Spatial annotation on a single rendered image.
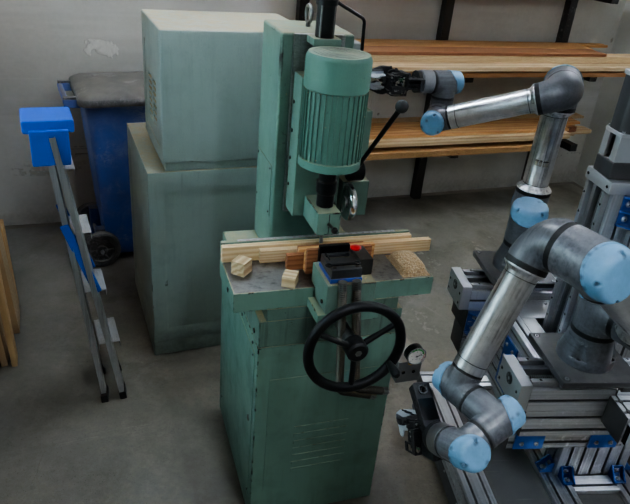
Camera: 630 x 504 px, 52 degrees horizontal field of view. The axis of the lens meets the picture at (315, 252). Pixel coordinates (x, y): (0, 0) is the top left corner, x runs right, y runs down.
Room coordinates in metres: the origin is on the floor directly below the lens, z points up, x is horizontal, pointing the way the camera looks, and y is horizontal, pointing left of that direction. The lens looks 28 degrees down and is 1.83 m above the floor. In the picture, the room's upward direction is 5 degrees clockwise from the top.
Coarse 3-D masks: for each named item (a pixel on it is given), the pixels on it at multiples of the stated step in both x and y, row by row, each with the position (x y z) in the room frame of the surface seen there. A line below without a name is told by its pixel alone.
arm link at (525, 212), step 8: (520, 200) 1.96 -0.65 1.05; (528, 200) 1.97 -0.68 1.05; (536, 200) 1.97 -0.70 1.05; (512, 208) 1.94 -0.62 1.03; (520, 208) 1.91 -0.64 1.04; (528, 208) 1.91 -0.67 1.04; (536, 208) 1.92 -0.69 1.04; (544, 208) 1.92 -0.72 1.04; (512, 216) 1.92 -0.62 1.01; (520, 216) 1.90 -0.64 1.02; (528, 216) 1.88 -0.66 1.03; (536, 216) 1.88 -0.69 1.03; (544, 216) 1.89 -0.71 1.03; (512, 224) 1.91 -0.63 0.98; (520, 224) 1.89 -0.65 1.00; (528, 224) 1.88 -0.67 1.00; (512, 232) 1.91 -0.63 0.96; (520, 232) 1.89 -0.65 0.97; (512, 240) 1.90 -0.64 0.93
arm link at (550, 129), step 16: (560, 112) 2.01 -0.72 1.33; (544, 128) 2.04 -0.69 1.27; (560, 128) 2.03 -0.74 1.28; (544, 144) 2.03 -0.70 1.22; (528, 160) 2.07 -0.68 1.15; (544, 160) 2.03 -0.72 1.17; (528, 176) 2.05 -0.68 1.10; (544, 176) 2.03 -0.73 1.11; (528, 192) 2.02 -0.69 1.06; (544, 192) 2.02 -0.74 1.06
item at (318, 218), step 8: (304, 200) 1.78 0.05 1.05; (312, 200) 1.75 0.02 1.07; (304, 208) 1.78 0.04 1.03; (312, 208) 1.71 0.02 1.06; (320, 208) 1.70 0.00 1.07; (328, 208) 1.70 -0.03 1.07; (336, 208) 1.71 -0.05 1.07; (304, 216) 1.77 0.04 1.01; (312, 216) 1.70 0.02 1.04; (320, 216) 1.66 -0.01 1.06; (328, 216) 1.67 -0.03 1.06; (336, 216) 1.68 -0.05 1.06; (312, 224) 1.70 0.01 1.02; (320, 224) 1.66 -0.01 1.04; (336, 224) 1.68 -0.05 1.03; (320, 232) 1.66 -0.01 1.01; (328, 232) 1.67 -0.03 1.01
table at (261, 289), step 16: (384, 256) 1.76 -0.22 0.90; (224, 272) 1.59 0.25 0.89; (256, 272) 1.59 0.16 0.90; (272, 272) 1.60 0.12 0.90; (304, 272) 1.62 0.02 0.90; (384, 272) 1.66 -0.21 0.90; (240, 288) 1.50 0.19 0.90; (256, 288) 1.50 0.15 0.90; (272, 288) 1.51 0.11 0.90; (288, 288) 1.52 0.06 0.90; (304, 288) 1.53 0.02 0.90; (384, 288) 1.61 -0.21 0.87; (400, 288) 1.63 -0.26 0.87; (416, 288) 1.65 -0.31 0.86; (240, 304) 1.47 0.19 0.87; (256, 304) 1.48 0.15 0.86; (272, 304) 1.50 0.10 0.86; (288, 304) 1.51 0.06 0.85; (304, 304) 1.53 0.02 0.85
